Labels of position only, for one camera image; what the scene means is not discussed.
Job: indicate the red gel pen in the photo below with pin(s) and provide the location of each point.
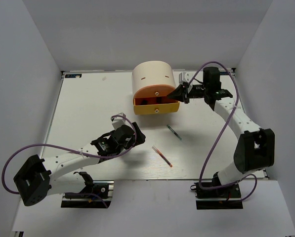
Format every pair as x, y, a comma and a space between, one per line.
162, 156

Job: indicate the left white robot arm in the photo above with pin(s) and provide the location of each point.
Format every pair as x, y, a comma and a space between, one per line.
37, 177

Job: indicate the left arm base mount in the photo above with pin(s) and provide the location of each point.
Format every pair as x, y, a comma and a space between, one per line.
96, 196

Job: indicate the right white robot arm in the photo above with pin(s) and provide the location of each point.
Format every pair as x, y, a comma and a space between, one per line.
255, 147

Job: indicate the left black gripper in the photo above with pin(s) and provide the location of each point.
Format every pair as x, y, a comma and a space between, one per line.
141, 138

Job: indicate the orange drawer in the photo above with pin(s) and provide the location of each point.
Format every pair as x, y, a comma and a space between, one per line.
153, 91

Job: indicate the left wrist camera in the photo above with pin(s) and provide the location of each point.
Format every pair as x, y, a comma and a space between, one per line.
118, 121

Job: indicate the green gel pen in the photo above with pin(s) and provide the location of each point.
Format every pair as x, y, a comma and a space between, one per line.
174, 132

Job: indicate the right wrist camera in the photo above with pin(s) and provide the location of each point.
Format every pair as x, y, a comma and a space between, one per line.
184, 79

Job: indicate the left blue table label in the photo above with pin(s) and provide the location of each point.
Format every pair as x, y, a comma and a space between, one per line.
73, 76

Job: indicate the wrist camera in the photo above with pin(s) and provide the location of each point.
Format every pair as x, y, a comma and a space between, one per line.
118, 121
184, 79

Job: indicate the cream round drawer box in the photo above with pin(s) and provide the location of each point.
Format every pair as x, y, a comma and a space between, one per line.
151, 73

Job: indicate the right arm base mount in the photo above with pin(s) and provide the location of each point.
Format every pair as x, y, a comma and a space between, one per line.
219, 199

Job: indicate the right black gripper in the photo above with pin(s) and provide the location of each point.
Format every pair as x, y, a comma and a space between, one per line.
181, 94

